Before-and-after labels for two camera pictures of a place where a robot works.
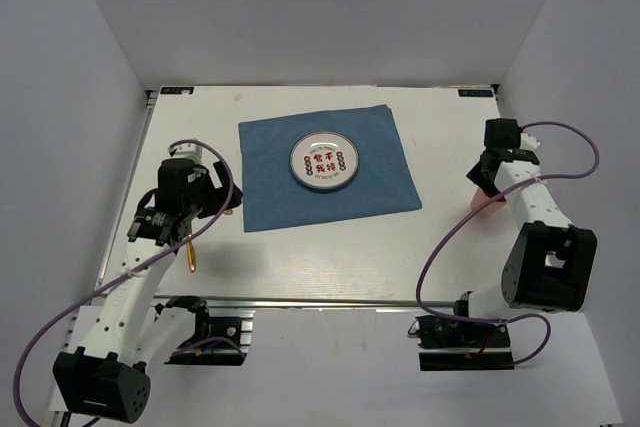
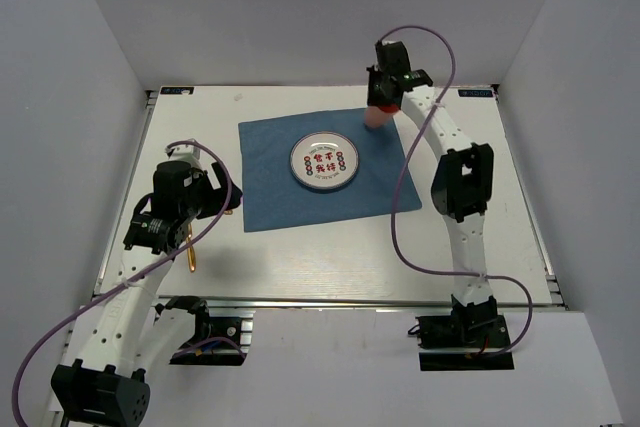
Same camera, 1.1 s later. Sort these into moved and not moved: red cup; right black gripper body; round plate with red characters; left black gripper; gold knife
Moved: right black gripper body; red cup
Not moved: gold knife; left black gripper; round plate with red characters
